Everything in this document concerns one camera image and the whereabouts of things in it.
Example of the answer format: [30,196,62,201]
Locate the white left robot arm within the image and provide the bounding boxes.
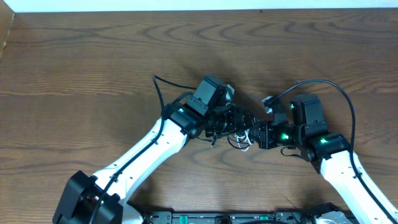
[52,75,257,223]

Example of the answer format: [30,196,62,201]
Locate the white cable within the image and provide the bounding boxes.
[234,129,253,152]

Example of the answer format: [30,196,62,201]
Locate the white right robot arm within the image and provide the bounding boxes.
[249,94,397,223]

